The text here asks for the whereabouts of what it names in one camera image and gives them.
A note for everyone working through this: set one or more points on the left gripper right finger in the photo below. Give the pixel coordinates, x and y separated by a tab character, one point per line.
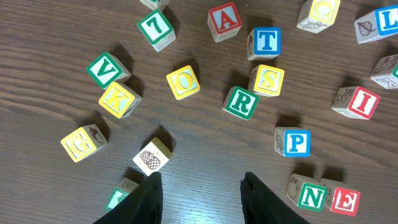
262	206

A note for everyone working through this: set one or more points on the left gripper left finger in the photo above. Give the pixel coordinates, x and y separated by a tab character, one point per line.
143	205

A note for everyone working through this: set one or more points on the green N block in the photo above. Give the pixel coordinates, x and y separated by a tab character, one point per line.
306	192

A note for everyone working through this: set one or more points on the red E block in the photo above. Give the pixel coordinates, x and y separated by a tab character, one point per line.
340	198

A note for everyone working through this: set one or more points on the green R block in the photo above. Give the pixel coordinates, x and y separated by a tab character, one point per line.
240	102

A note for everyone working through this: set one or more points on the red I block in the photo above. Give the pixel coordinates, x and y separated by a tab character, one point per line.
355	102

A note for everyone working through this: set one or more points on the green 4 block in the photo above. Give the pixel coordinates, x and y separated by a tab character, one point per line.
122	190

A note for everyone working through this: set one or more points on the pineapple picture block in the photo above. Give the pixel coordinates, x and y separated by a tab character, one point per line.
153	156

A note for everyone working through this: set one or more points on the blue P block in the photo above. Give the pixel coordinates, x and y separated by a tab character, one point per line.
292	141

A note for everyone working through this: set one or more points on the yellow G block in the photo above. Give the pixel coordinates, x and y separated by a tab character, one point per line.
84	142

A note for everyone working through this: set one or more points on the yellow K block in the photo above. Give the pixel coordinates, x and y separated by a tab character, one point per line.
119	100

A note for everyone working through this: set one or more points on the yellow S block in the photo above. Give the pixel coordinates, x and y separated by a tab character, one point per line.
266	80

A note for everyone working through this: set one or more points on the yellow O block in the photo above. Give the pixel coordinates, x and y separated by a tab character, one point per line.
183	82

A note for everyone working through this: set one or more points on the green V block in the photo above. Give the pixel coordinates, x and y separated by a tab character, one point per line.
106	69

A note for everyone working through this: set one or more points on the blue T block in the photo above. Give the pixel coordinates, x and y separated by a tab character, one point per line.
264	43

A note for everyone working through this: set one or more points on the green 7 block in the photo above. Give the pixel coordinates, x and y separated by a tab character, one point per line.
157	30

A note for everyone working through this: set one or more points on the green B block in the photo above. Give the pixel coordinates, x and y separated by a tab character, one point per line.
385	72

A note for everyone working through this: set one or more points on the red A block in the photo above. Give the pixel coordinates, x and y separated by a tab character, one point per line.
224	21

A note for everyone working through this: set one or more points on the yellow Q block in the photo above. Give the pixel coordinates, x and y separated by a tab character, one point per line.
317	15

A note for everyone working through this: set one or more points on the green J block left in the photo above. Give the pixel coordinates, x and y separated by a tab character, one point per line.
155	4

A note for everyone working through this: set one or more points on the blue L block lower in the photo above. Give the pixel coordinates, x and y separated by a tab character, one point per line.
378	24

